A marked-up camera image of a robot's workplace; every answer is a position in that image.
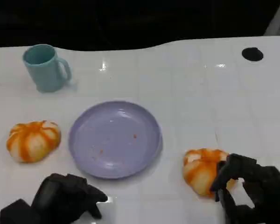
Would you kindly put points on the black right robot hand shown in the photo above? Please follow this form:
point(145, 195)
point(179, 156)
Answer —
point(259, 186)

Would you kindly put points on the black backdrop cloth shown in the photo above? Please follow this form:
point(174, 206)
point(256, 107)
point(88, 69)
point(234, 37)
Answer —
point(130, 21)

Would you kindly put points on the orange white toy bread roll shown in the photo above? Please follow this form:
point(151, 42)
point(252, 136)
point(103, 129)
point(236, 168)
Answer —
point(200, 170)
point(32, 142)

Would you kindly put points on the pale green mug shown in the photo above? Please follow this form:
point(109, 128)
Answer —
point(45, 72)

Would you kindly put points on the grey metal post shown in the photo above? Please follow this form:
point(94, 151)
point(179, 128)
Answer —
point(278, 19)

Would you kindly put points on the lilac plate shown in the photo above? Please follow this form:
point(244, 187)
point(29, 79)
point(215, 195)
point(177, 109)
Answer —
point(115, 140)

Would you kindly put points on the black round table grommet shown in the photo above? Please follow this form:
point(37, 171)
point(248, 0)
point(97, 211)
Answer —
point(252, 54)

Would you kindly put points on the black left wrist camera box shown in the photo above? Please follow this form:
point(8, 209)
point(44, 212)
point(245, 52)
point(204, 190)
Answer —
point(18, 212)

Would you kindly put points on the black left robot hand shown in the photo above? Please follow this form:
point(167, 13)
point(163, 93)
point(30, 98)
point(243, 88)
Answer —
point(67, 193)

